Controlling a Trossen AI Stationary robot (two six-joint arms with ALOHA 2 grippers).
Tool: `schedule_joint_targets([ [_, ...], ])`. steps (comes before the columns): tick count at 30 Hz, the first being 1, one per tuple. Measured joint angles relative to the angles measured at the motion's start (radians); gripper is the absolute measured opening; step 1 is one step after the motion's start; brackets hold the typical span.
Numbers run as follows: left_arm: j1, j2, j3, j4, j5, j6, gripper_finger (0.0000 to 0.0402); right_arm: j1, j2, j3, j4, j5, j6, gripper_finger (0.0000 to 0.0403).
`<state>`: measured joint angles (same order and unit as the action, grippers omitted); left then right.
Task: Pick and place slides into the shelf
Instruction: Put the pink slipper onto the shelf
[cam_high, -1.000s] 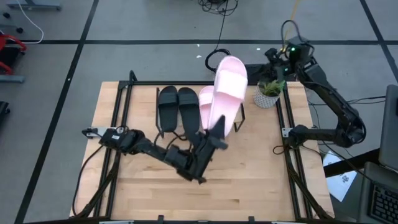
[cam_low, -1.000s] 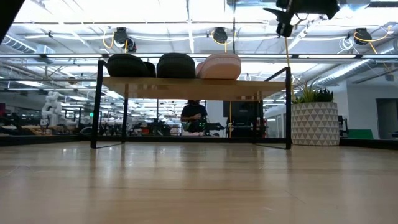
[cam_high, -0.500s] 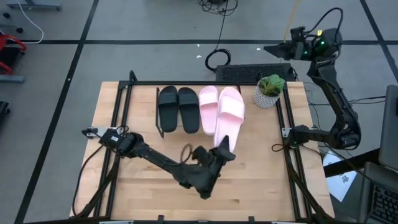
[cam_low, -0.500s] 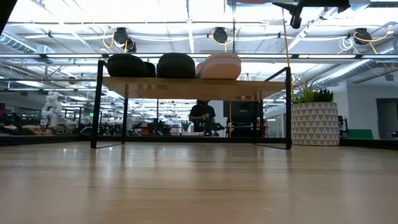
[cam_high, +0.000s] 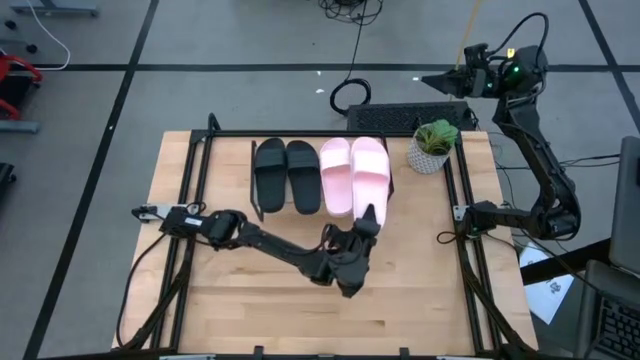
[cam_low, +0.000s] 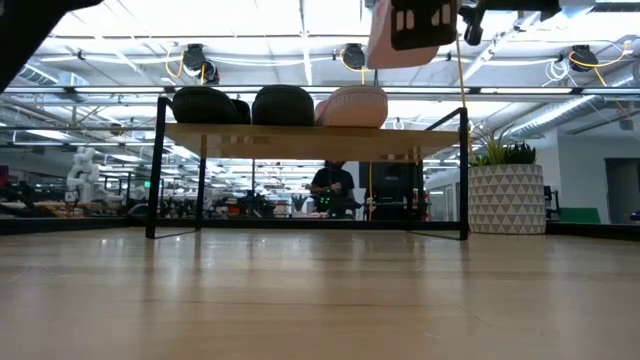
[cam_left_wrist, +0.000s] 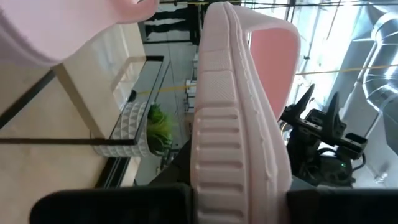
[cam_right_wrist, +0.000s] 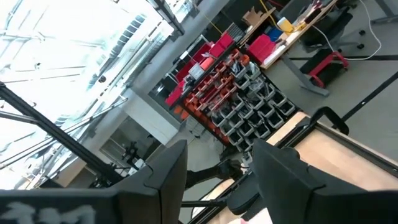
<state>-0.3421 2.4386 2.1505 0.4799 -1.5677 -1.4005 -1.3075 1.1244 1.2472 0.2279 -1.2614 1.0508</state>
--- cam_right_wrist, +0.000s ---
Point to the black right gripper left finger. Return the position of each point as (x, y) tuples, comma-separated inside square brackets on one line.
[(164, 189)]

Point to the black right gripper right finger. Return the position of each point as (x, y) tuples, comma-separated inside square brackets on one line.
[(280, 186)]

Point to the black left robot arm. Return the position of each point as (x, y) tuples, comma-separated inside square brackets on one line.
[(211, 172)]

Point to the parts bin rack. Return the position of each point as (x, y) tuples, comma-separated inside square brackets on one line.
[(236, 99)]

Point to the red stool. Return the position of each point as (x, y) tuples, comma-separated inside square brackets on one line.
[(326, 67)]

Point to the wooden workbench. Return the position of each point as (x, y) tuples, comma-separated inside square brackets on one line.
[(298, 34)]

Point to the black office chair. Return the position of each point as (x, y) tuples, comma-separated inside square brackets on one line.
[(332, 28)]

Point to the cardboard box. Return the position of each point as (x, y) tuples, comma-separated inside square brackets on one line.
[(255, 17)]

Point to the black metal rig frame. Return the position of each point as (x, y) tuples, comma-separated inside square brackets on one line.
[(62, 133)]

